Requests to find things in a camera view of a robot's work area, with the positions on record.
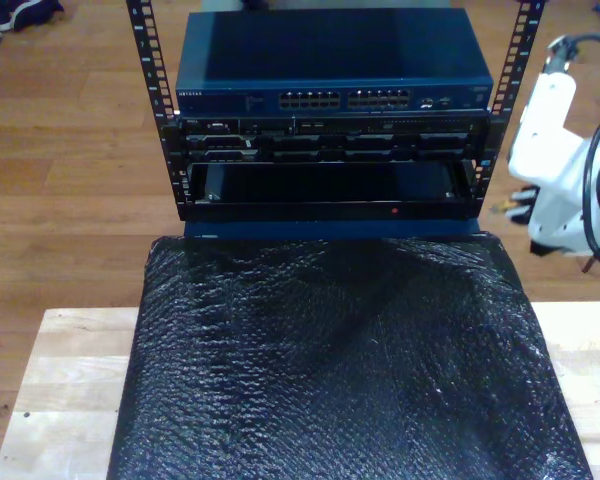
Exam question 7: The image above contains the black bubble wrap mat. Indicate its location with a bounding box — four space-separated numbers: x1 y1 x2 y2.
105 232 594 480

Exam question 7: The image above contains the black camera cable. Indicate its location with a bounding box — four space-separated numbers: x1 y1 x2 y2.
547 32 600 74

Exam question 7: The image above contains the black server unit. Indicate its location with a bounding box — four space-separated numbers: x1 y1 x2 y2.
177 115 491 164

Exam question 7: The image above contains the black rack frame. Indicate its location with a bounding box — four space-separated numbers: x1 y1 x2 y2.
125 0 549 222

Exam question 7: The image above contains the dark sneaker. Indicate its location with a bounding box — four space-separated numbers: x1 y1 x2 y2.
0 0 65 32

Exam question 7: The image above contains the blue network switch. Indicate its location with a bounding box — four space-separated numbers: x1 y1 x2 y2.
174 10 495 117

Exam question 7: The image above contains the yellow network cable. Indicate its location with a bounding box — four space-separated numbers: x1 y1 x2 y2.
489 201 600 294

